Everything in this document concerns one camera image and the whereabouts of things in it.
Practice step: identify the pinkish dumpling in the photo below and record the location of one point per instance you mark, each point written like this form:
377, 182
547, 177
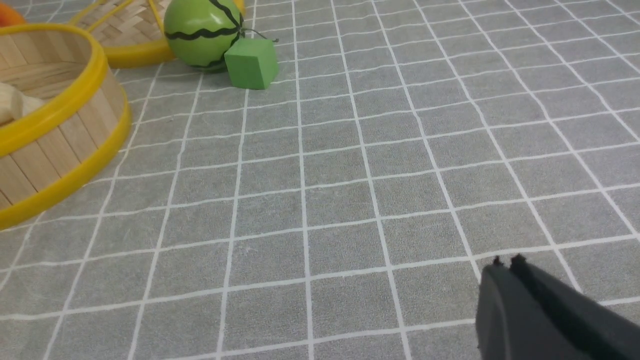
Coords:
15, 105

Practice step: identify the green cube block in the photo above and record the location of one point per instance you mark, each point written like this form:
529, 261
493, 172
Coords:
252, 63

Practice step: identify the bamboo steamer tray yellow rim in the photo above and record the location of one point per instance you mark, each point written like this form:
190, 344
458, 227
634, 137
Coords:
82, 124

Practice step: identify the woven bamboo steamer lid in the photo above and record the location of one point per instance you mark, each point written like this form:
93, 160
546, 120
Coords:
131, 31

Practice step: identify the orange toy pear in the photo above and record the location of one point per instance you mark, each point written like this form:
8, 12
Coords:
10, 17

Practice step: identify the green toy watermelon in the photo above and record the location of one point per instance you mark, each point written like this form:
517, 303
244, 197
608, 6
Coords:
200, 32

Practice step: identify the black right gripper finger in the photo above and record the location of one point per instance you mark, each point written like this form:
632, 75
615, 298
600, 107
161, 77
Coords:
525, 313

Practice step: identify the grey checked tablecloth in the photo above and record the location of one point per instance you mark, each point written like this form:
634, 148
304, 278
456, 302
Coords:
345, 212

